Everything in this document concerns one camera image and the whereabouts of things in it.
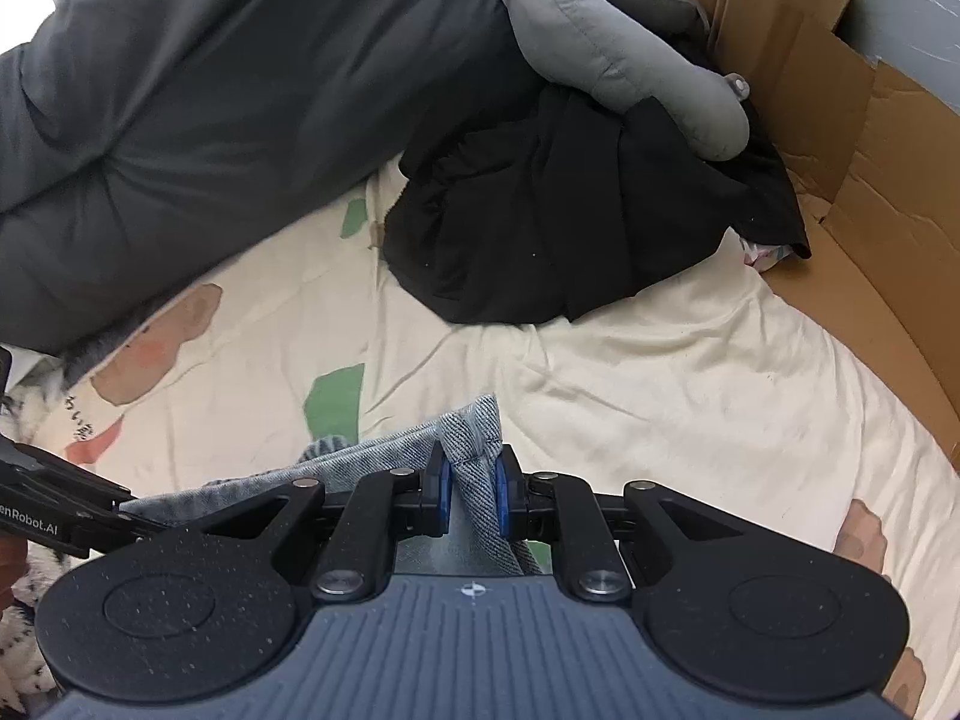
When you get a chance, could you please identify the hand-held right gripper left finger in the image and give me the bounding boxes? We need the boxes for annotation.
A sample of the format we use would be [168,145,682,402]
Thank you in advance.
[161,441,455,602]

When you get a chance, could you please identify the black garment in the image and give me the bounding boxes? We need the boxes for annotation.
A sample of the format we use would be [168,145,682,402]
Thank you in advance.
[381,0,812,329]

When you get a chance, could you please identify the pink patterned cloth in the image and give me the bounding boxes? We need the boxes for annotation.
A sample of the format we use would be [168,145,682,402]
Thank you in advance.
[739,232,794,272]

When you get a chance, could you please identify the blue jeans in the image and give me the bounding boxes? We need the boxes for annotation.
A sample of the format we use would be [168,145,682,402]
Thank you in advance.
[120,394,542,580]

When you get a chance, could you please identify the folded cardboard sheet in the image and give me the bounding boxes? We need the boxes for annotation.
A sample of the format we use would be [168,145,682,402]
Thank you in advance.
[643,0,960,467]

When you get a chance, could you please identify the cream printed bedsheet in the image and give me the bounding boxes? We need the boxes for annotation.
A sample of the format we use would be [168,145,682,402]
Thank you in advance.
[45,156,960,720]

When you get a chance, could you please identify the grey neck pillow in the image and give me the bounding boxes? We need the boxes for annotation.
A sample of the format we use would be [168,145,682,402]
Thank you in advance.
[471,0,752,164]

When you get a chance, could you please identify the grey plastic-wrapped cabinet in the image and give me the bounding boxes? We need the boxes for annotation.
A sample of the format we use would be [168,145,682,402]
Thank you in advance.
[835,0,960,107]

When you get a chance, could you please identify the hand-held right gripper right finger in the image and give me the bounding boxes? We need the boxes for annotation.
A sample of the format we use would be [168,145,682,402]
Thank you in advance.
[490,444,785,602]

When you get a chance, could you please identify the dark grey duvet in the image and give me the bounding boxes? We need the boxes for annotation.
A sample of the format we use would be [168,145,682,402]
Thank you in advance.
[0,0,550,359]

